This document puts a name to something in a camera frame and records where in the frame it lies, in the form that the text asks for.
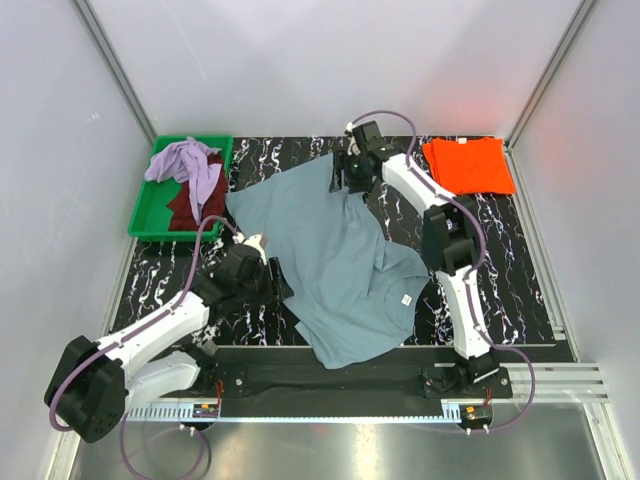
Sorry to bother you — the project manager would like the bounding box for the folded orange t shirt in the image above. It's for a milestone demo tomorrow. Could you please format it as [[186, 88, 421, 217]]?
[[422, 137, 516, 195]]

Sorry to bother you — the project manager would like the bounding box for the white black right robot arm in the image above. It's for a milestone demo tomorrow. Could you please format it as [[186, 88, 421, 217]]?
[[330, 121, 500, 397]]

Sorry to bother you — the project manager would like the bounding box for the dark red t shirt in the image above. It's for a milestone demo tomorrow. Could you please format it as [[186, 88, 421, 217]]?
[[167, 151, 230, 233]]

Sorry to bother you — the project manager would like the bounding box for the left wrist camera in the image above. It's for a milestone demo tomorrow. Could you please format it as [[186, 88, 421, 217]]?
[[233, 233, 268, 264]]

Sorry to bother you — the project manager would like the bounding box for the left corner frame post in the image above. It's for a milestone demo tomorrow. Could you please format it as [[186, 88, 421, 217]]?
[[70, 0, 157, 145]]

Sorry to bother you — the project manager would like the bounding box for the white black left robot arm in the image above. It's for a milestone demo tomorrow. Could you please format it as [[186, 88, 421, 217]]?
[[44, 245, 293, 443]]

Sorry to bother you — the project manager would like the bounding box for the grey blue t shirt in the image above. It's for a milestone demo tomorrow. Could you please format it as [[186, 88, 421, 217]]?
[[226, 155, 430, 369]]

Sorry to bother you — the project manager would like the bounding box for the corner frame post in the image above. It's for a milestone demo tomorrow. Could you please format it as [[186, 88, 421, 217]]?
[[505, 0, 599, 149], [70, 0, 157, 145]]

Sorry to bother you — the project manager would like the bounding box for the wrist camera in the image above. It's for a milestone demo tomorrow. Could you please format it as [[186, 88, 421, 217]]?
[[344, 122, 361, 156], [233, 233, 268, 264]]

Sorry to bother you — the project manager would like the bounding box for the white slotted cable duct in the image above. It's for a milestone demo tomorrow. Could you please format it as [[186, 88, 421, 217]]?
[[127, 399, 461, 425]]

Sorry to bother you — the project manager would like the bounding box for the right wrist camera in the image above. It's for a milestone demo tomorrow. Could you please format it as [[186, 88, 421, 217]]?
[[344, 122, 361, 156]]

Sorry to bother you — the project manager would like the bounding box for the right corner frame post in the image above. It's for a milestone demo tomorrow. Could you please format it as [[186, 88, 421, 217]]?
[[505, 0, 599, 149]]

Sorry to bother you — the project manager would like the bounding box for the lilac t shirt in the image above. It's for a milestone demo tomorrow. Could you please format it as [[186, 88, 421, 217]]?
[[144, 137, 222, 225]]

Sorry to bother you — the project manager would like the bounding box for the aluminium frame rail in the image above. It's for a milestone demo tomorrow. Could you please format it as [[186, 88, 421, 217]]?
[[506, 363, 609, 404]]

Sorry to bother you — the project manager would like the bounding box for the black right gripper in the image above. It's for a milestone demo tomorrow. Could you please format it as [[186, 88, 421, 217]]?
[[329, 150, 373, 195]]

